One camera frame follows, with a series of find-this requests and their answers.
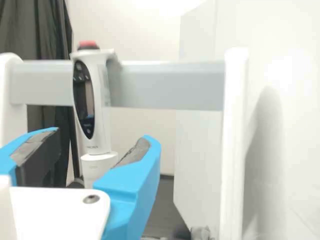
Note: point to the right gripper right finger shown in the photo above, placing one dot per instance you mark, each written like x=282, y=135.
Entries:
x=135, y=180

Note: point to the white incubator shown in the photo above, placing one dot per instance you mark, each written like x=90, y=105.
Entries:
x=287, y=62

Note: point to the white pipette stand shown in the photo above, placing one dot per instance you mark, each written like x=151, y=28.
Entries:
x=175, y=85

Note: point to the pipette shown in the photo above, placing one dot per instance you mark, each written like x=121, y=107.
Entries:
x=90, y=105

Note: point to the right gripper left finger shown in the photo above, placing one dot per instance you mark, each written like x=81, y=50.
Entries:
x=27, y=152

